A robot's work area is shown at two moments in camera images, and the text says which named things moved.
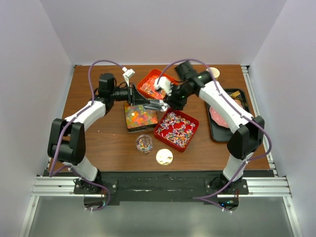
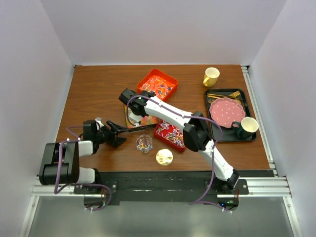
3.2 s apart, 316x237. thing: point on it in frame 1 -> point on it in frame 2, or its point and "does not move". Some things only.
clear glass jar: x=144 y=143 does not move
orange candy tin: x=148 y=83 does not move
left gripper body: x=131 y=92 -> x=109 y=136
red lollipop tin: x=176 y=129 does not move
